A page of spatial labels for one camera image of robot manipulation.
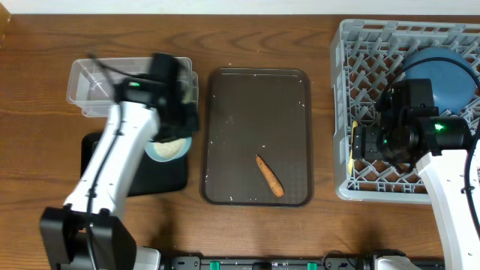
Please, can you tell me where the clear plastic waste bin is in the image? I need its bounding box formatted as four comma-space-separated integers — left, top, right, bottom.
67, 57, 199, 118

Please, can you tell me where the grey dishwasher rack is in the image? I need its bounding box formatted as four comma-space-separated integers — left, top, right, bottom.
330, 19, 479, 205

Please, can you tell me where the light blue rice bowl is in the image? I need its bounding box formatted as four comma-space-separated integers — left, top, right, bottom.
145, 137, 192, 163

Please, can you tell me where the cream plastic spoon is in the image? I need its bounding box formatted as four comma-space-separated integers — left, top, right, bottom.
346, 119, 359, 176

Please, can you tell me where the dark blue plate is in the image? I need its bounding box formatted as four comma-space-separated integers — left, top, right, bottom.
404, 47, 476, 115

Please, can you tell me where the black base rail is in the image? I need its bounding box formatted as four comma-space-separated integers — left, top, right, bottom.
160, 255, 446, 270

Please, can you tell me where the black waste bin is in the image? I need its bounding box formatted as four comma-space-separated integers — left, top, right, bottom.
80, 132, 188, 197

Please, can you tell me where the dark brown serving tray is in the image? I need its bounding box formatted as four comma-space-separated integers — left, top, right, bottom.
200, 68, 314, 207

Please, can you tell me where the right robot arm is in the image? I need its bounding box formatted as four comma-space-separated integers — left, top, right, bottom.
351, 79, 479, 269

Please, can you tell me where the orange carrot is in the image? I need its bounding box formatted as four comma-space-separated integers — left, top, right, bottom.
255, 154, 284, 197

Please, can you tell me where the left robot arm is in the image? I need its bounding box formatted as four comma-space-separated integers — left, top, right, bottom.
40, 52, 199, 269

